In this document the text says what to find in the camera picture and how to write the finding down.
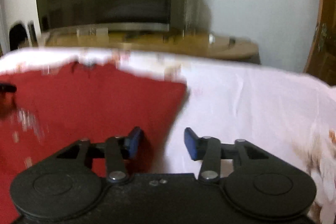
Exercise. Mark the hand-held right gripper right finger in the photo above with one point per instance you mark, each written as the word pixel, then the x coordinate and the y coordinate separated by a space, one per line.
pixel 191 144

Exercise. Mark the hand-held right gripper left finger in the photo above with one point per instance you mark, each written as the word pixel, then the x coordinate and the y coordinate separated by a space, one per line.
pixel 133 144

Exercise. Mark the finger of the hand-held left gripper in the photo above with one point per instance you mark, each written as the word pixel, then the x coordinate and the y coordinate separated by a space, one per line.
pixel 8 88

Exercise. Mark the red knit garment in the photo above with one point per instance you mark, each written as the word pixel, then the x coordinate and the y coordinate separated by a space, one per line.
pixel 86 106

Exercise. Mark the dark rounded object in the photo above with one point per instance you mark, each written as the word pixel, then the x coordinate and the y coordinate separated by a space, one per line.
pixel 17 36

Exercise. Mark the wooden television stand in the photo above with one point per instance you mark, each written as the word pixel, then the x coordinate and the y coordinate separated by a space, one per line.
pixel 162 44

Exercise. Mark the brown wooden door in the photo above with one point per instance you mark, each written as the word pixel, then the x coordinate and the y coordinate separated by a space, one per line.
pixel 326 50

